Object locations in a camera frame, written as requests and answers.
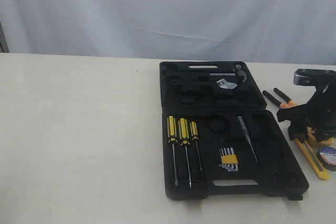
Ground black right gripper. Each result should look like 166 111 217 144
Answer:
277 82 335 143

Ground yellow tape measure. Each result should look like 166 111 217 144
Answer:
307 127 334 148

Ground black PVC insulating tape roll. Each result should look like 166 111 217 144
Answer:
317 146 336 172

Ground yellow utility knife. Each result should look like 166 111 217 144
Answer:
294 138 330 180

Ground black plastic tool case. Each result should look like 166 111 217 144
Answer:
159 61 309 200

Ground black orange combination pliers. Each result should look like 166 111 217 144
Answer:
262 88 298 109

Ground clear voltage tester pen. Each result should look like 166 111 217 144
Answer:
237 115 258 163

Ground hex key set yellow holder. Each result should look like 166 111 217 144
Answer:
218 147 239 172

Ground small yellow black screwdriver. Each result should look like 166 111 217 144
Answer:
190 121 203 172

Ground white fabric backdrop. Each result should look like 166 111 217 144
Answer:
1 0 335 65

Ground middle yellow black screwdriver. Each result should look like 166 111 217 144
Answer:
178 118 192 188

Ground large yellow black screwdriver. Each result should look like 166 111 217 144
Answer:
166 115 178 187

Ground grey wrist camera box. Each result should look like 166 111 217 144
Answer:
293 69 335 87

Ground claw hammer black handle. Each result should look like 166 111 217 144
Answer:
166 65 247 83

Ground adjustable wrench black handle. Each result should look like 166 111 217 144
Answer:
169 78 238 90

